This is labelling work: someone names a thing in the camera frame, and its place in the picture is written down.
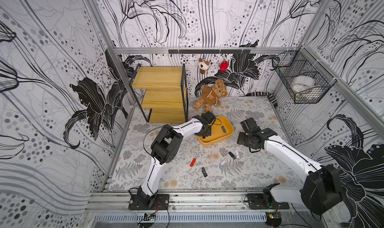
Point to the red usb flash drive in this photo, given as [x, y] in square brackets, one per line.
[193, 162]

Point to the brown teddy bear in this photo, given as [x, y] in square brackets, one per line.
[211, 96]

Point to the white slotted cable duct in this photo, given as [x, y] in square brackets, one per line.
[184, 217]

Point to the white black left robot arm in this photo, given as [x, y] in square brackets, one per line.
[165, 148]

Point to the black round connector box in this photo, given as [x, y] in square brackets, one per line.
[273, 220]

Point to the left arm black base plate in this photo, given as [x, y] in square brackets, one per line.
[159, 202]

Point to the small hanging dog plush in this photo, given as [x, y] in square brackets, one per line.
[203, 66]

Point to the small green circuit board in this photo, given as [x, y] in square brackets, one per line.
[149, 218]

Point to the black wire wall basket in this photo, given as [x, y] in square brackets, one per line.
[291, 64]

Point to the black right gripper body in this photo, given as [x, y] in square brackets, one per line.
[245, 138]

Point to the red hanging strawberry plush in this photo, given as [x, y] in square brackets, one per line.
[224, 65]

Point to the white tape roll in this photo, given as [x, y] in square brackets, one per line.
[302, 83]

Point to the striped black white plush tail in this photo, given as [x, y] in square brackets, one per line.
[268, 95]

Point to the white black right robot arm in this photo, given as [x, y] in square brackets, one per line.
[322, 188]

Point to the wooden shelf black metal frame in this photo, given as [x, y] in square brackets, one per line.
[161, 93]

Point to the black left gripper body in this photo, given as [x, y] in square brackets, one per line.
[205, 132]

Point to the dark black usb flash drive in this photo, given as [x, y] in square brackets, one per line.
[232, 156]

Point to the yellow plastic storage box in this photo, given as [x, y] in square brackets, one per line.
[217, 133]

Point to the black wall hook rail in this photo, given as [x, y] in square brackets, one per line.
[209, 51]

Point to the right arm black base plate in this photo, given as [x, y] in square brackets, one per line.
[264, 202]

